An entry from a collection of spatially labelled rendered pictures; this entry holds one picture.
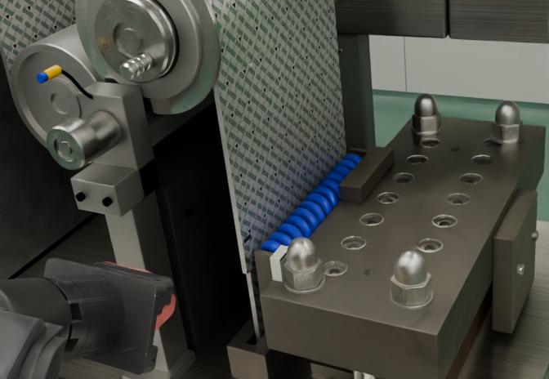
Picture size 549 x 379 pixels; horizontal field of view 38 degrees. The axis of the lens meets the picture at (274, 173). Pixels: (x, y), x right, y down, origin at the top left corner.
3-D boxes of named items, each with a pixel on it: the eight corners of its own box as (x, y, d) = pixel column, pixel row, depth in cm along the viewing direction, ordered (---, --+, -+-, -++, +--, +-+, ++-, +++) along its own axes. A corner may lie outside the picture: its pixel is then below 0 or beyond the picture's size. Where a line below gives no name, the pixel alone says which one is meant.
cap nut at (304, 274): (277, 289, 70) (270, 246, 68) (296, 266, 73) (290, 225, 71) (314, 297, 68) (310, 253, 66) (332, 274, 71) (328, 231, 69)
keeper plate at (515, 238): (491, 330, 80) (493, 237, 75) (515, 275, 88) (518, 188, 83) (516, 336, 79) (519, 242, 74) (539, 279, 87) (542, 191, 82)
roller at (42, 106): (28, 153, 82) (-4, 40, 76) (170, 65, 101) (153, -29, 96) (120, 167, 76) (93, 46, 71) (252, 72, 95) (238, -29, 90)
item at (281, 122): (243, 273, 75) (213, 90, 67) (343, 162, 93) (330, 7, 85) (247, 274, 75) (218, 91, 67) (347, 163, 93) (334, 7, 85)
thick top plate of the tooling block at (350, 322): (267, 348, 73) (259, 293, 70) (415, 156, 103) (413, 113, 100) (439, 393, 65) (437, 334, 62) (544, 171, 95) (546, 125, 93)
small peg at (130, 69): (115, 68, 64) (126, 61, 63) (136, 55, 66) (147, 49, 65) (124, 83, 64) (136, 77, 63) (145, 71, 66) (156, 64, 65)
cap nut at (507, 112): (486, 142, 91) (487, 105, 89) (495, 129, 94) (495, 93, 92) (519, 145, 89) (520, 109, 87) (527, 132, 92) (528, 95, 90)
